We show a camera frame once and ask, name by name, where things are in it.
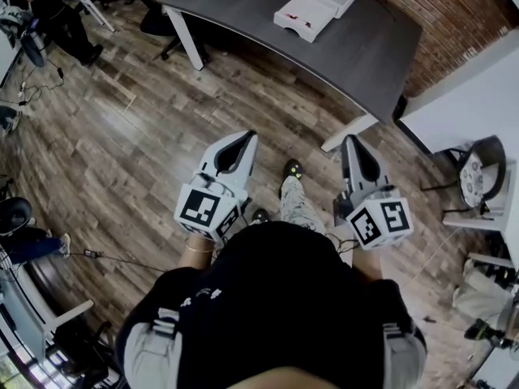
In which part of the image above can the black padded chair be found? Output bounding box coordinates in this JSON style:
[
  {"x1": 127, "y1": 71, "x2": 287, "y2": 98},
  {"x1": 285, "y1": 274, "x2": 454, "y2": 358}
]
[{"x1": 0, "y1": 196, "x2": 34, "y2": 231}]

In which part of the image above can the white plastic bag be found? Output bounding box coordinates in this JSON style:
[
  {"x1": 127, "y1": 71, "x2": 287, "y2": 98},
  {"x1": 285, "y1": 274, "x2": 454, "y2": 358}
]
[{"x1": 451, "y1": 257, "x2": 517, "y2": 324}]

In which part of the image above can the black floor cable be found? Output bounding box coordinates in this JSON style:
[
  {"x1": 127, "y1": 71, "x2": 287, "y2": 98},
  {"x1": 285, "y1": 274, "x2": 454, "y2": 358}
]
[{"x1": 15, "y1": 66, "x2": 66, "y2": 108}]

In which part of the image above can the person's black and grey top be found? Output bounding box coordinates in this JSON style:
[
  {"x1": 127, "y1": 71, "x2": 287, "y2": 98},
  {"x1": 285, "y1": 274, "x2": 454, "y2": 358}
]
[{"x1": 115, "y1": 220, "x2": 429, "y2": 389}]

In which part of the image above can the black mesh office chair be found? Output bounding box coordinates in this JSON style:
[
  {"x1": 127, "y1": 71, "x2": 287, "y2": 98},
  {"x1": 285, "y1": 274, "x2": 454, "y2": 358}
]
[{"x1": 139, "y1": 0, "x2": 184, "y2": 61}]

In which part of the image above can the person's left forearm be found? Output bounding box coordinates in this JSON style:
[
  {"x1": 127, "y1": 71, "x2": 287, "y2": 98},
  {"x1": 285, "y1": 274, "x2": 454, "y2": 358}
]
[{"x1": 177, "y1": 235, "x2": 215, "y2": 276}]

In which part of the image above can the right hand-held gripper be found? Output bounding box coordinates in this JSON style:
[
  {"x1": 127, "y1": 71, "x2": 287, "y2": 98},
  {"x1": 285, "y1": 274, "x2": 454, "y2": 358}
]
[{"x1": 334, "y1": 134, "x2": 415, "y2": 252}]

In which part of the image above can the person's patterned trouser leg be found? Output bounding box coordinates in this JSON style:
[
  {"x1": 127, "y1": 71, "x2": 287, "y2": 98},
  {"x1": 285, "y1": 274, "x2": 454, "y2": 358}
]
[{"x1": 278, "y1": 175, "x2": 326, "y2": 235}]

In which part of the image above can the person's head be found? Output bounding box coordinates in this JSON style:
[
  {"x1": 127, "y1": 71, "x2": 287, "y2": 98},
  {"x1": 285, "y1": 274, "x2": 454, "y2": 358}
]
[{"x1": 226, "y1": 365, "x2": 366, "y2": 389}]

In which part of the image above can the person's right forearm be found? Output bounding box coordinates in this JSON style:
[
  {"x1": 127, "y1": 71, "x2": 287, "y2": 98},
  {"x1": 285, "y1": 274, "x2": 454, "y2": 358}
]
[{"x1": 350, "y1": 243, "x2": 384, "y2": 288}]

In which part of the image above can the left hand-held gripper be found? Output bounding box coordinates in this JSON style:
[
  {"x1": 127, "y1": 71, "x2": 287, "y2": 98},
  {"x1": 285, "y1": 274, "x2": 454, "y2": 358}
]
[{"x1": 174, "y1": 130, "x2": 260, "y2": 243}]

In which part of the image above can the black power adapter with cable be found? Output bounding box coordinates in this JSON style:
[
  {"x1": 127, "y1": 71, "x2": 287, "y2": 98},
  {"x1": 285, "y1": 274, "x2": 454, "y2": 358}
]
[{"x1": 68, "y1": 248, "x2": 174, "y2": 276}]

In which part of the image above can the white desk with legs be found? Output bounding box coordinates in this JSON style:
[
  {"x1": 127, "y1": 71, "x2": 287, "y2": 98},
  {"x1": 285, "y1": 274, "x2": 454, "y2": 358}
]
[{"x1": 0, "y1": 272, "x2": 95, "y2": 365}]

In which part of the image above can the white box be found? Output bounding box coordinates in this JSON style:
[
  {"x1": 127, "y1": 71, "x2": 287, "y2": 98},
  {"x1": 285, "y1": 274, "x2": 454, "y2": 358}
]
[{"x1": 272, "y1": 0, "x2": 338, "y2": 45}]

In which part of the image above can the white table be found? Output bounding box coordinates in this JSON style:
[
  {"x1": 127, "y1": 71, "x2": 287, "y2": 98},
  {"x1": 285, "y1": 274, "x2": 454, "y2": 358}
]
[{"x1": 398, "y1": 30, "x2": 519, "y2": 156}]

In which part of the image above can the dark grey table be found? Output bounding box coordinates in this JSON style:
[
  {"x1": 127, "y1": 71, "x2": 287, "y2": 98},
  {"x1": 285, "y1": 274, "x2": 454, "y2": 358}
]
[{"x1": 156, "y1": 0, "x2": 425, "y2": 153}]

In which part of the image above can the black round fan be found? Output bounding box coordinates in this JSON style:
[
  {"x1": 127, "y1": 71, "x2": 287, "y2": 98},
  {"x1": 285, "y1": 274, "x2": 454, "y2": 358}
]
[{"x1": 19, "y1": 28, "x2": 49, "y2": 69}]

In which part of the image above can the chair with patterned cushion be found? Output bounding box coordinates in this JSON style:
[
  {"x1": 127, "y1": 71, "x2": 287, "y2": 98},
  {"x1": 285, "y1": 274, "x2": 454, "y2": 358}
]
[{"x1": 440, "y1": 135, "x2": 508, "y2": 211}]

